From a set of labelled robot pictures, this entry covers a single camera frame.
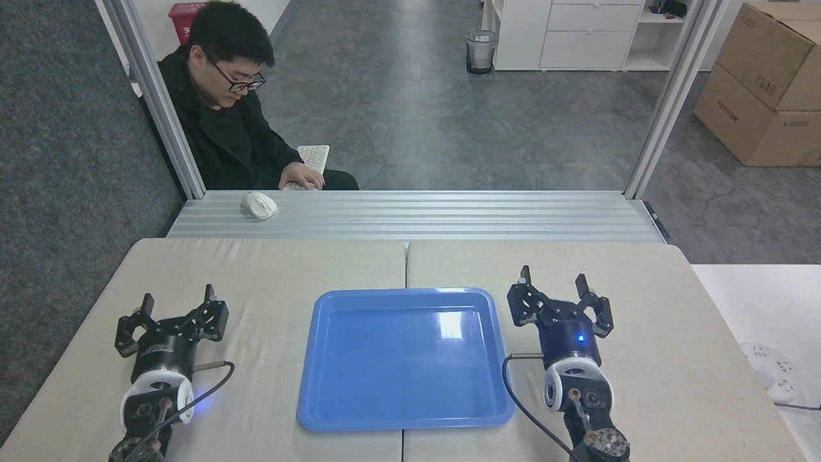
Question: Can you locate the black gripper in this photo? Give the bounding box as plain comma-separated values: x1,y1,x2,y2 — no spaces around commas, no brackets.
115,284,230,379
507,266,614,370

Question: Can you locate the blue plastic tray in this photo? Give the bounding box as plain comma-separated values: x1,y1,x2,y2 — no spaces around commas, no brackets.
296,287,516,432

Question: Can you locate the person's left hand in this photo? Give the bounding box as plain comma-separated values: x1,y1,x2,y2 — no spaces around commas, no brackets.
278,162,326,191

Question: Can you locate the ribbed aluminium platform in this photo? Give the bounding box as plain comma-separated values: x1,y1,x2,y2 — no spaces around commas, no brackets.
167,190,668,243

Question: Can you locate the white computer mouse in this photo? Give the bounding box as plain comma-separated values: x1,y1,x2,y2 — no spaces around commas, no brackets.
240,191,278,221

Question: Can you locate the person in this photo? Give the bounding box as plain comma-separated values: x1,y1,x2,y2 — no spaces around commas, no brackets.
157,0,360,191

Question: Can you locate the white round power strip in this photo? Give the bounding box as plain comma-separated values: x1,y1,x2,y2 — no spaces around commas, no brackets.
739,342,804,404

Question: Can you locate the white keyboard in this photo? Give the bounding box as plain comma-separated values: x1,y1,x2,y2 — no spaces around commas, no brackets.
285,145,330,191

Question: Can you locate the large cardboard box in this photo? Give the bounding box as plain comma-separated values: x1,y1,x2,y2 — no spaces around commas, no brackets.
693,64,821,167

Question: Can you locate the white cabinet with drawers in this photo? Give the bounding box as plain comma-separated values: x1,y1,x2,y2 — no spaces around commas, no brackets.
481,0,690,73

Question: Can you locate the red fire equipment box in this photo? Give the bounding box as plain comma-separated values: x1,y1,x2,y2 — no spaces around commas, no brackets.
168,3,207,46

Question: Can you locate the small cardboard box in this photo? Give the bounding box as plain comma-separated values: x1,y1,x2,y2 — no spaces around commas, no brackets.
715,1,821,113

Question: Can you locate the black platform corner bracket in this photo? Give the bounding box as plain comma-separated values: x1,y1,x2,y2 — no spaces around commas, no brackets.
643,201,671,239

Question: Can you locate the silver aluminium post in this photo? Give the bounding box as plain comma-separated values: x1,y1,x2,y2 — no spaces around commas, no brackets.
623,0,729,200
103,0,207,200

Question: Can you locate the grey wire trash bin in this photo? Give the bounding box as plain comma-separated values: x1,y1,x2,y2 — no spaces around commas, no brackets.
466,30,499,75

